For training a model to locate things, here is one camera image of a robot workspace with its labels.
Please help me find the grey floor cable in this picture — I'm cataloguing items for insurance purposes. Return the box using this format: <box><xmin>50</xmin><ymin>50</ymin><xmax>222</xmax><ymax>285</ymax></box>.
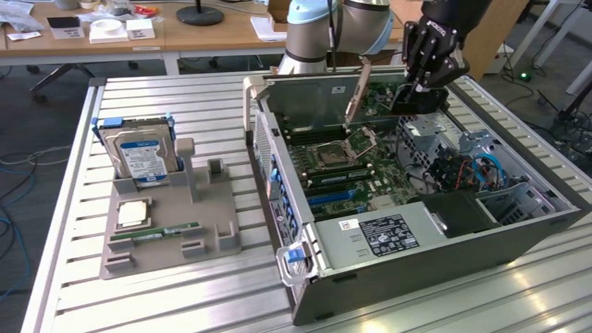
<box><xmin>0</xmin><ymin>145</ymin><xmax>70</xmax><ymax>167</ymax></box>

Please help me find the CPU socket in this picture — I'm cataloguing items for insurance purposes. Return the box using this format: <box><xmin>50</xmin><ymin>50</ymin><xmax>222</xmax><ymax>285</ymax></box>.
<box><xmin>312</xmin><ymin>141</ymin><xmax>360</xmax><ymax>171</ymax></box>

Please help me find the grey power supply unit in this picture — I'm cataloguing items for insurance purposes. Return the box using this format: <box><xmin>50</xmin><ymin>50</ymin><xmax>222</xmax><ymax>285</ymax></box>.
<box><xmin>302</xmin><ymin>203</ymin><xmax>448</xmax><ymax>271</ymax></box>

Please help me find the white box with black top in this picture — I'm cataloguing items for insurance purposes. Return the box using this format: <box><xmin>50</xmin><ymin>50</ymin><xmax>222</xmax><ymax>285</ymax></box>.
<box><xmin>45</xmin><ymin>16</ymin><xmax>85</xmax><ymax>40</ymax></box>

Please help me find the green Nvidia graphics card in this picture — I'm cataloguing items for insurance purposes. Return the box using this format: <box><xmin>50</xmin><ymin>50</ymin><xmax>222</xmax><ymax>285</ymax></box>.
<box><xmin>342</xmin><ymin>54</ymin><xmax>449</xmax><ymax>135</ymax></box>

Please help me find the silver CPU chip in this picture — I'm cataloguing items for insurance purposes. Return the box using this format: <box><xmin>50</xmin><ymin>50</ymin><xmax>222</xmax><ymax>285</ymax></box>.
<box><xmin>114</xmin><ymin>203</ymin><xmax>152</xmax><ymax>230</ymax></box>

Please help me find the white switch box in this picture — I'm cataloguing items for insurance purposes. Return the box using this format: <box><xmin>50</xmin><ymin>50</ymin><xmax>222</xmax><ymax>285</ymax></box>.
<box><xmin>490</xmin><ymin>43</ymin><xmax>516</xmax><ymax>75</ymax></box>

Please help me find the blue case latch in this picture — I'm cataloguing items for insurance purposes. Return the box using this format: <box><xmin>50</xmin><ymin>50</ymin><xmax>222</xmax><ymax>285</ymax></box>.
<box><xmin>285</xmin><ymin>248</ymin><xmax>302</xmax><ymax>275</ymax></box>

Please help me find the white tape roll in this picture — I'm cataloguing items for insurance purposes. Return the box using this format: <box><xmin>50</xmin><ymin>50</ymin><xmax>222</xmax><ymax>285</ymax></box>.
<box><xmin>90</xmin><ymin>19</ymin><xmax>122</xmax><ymax>35</ymax></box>

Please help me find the blue expansion slot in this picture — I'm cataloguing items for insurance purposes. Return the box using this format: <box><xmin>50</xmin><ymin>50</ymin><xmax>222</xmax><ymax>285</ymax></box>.
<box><xmin>306</xmin><ymin>190</ymin><xmax>356</xmax><ymax>207</ymax></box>

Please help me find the blue floor cable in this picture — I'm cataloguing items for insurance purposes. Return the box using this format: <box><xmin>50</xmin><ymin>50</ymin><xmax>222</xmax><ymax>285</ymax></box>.
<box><xmin>0</xmin><ymin>166</ymin><xmax>36</xmax><ymax>299</ymax></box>

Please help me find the white labelled box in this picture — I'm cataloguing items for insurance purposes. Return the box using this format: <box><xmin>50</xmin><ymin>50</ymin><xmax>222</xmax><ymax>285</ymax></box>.
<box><xmin>125</xmin><ymin>19</ymin><xmax>156</xmax><ymax>40</ymax></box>

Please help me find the white desk frame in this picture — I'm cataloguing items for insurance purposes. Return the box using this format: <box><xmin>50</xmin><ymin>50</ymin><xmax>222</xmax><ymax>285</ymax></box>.
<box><xmin>502</xmin><ymin>0</ymin><xmax>592</xmax><ymax>96</ymax></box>

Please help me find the wooden desk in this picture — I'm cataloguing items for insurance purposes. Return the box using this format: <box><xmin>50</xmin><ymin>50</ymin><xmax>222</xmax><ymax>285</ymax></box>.
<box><xmin>164</xmin><ymin>0</ymin><xmax>420</xmax><ymax>76</ymax></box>
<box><xmin>0</xmin><ymin>0</ymin><xmax>168</xmax><ymax>67</ymax></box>

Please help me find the black tripod stand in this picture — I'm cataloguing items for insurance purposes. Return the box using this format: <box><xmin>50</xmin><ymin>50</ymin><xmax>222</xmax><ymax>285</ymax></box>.
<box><xmin>552</xmin><ymin>65</ymin><xmax>592</xmax><ymax>153</ymax></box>

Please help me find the long black expansion slot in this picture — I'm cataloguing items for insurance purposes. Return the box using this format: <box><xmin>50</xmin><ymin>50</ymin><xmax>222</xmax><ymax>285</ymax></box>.
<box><xmin>304</xmin><ymin>182</ymin><xmax>352</xmax><ymax>197</ymax></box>

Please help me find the black desk leg with casters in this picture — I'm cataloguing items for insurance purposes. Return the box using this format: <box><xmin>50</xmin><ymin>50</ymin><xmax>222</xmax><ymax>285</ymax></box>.
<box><xmin>26</xmin><ymin>63</ymin><xmax>98</xmax><ymax>104</ymax></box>

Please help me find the perforated metal drive cage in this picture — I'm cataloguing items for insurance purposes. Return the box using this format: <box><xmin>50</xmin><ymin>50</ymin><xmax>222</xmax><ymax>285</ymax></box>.
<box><xmin>396</xmin><ymin>114</ymin><xmax>466</xmax><ymax>166</ymax></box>

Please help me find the grey metal disk bay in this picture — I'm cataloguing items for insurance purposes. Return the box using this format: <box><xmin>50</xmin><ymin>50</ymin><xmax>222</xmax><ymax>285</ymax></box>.
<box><xmin>474</xmin><ymin>180</ymin><xmax>558</xmax><ymax>225</ymax></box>

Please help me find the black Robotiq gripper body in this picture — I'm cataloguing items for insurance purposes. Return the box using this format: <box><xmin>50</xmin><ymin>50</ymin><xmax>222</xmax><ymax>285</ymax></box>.
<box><xmin>422</xmin><ymin>0</ymin><xmax>492</xmax><ymax>53</ymax></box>

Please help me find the grey parts rack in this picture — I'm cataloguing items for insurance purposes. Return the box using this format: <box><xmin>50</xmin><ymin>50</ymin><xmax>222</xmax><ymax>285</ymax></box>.
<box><xmin>98</xmin><ymin>137</ymin><xmax>244</xmax><ymax>284</ymax></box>

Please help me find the flat white box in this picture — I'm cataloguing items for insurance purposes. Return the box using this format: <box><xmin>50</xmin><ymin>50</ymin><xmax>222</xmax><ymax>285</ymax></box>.
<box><xmin>86</xmin><ymin>29</ymin><xmax>130</xmax><ymax>45</ymax></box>

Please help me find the white paper stack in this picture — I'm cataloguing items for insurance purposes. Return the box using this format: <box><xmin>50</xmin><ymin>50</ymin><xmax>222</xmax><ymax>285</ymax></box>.
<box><xmin>249</xmin><ymin>15</ymin><xmax>290</xmax><ymax>43</ymax></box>

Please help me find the RAM stick with white label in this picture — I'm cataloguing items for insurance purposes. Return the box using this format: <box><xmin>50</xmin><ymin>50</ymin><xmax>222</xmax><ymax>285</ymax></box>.
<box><xmin>305</xmin><ymin>167</ymin><xmax>374</xmax><ymax>188</ymax></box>

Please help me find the black open PC case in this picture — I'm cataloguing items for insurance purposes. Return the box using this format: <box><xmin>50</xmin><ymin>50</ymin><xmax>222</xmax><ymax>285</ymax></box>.
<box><xmin>242</xmin><ymin>62</ymin><xmax>592</xmax><ymax>327</ymax></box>

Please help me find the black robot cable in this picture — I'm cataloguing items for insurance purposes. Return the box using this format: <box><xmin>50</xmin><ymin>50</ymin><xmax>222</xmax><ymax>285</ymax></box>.
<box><xmin>326</xmin><ymin>0</ymin><xmax>341</xmax><ymax>73</ymax></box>

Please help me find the black RAM slot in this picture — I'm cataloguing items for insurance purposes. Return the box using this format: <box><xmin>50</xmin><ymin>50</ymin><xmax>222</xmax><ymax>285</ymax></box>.
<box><xmin>285</xmin><ymin>128</ymin><xmax>346</xmax><ymax>139</ymax></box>
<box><xmin>286</xmin><ymin>132</ymin><xmax>349</xmax><ymax>143</ymax></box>
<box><xmin>284</xmin><ymin>123</ymin><xmax>345</xmax><ymax>135</ymax></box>
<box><xmin>288</xmin><ymin>136</ymin><xmax>350</xmax><ymax>147</ymax></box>

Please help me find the hard disk with blue carrier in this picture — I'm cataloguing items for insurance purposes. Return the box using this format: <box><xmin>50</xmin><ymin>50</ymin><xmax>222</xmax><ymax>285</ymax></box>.
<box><xmin>89</xmin><ymin>113</ymin><xmax>182</xmax><ymax>191</ymax></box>

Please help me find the clear plastic bag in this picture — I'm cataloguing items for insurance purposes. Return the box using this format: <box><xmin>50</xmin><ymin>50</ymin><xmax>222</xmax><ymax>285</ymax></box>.
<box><xmin>0</xmin><ymin>0</ymin><xmax>37</xmax><ymax>33</ymax></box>

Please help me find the green motherboard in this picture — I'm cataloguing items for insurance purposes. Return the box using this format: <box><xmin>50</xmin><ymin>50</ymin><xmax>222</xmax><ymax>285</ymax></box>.
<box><xmin>276</xmin><ymin>112</ymin><xmax>430</xmax><ymax>223</ymax></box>

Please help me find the blue wire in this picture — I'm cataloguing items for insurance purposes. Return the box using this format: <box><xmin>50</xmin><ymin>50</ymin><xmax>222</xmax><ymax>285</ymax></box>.
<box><xmin>473</xmin><ymin>152</ymin><xmax>509</xmax><ymax>190</ymax></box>

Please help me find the white card with red print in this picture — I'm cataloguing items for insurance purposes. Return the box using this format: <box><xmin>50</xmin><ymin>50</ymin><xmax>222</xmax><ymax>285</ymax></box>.
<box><xmin>5</xmin><ymin>31</ymin><xmax>42</xmax><ymax>42</ymax></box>

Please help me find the black round lamp base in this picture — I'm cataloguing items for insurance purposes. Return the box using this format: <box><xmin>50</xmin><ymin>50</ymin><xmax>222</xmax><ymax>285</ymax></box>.
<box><xmin>174</xmin><ymin>0</ymin><xmax>226</xmax><ymax>26</ymax></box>

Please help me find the clear bag with dark contents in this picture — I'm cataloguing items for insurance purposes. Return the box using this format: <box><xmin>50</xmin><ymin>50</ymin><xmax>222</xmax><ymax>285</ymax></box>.
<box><xmin>100</xmin><ymin>0</ymin><xmax>133</xmax><ymax>17</ymax></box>

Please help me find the metal socket cover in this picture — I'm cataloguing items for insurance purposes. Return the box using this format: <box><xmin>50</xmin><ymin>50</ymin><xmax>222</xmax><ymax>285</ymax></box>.
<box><xmin>342</xmin><ymin>123</ymin><xmax>385</xmax><ymax>164</ymax></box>

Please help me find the green RAM stick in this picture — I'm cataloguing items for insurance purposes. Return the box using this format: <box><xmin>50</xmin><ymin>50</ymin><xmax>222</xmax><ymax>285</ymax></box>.
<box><xmin>109</xmin><ymin>223</ymin><xmax>204</xmax><ymax>244</ymax></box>

